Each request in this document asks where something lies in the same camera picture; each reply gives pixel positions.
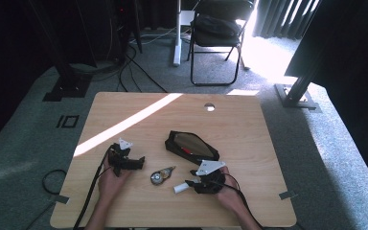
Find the correction tape dispenser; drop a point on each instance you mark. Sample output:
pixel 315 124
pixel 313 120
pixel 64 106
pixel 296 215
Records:
pixel 159 176

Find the black metal stand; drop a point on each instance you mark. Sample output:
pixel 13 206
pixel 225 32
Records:
pixel 297 96
pixel 67 86

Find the white desk leg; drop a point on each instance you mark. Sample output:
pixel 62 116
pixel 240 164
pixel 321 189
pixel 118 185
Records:
pixel 177 48

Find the person's right hand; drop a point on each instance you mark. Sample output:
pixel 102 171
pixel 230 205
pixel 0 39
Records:
pixel 230 191

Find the black computer tower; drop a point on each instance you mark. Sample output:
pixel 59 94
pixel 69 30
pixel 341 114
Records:
pixel 123 28

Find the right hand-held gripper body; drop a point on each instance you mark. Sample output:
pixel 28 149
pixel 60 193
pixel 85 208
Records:
pixel 211 182

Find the person's left hand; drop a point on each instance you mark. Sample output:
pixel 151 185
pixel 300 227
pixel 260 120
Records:
pixel 110 187

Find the black bag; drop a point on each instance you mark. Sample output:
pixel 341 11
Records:
pixel 217 26

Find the grey tape piece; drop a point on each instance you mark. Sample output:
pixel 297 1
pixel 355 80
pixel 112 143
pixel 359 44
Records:
pixel 62 199
pixel 288 195

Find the white eraser stick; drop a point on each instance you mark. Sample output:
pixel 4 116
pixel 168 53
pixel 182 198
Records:
pixel 180 188

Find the black folding chair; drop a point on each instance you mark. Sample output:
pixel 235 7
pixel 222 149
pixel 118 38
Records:
pixel 214 40

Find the grey pleated curtain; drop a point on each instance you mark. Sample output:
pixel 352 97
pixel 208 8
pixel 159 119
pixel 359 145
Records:
pixel 281 19

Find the black curtain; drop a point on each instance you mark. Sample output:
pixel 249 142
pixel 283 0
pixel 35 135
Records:
pixel 3 64
pixel 357 64

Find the black pencil case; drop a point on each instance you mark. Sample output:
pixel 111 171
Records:
pixel 191 145

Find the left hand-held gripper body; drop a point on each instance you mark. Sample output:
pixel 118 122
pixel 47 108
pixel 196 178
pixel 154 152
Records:
pixel 119 159

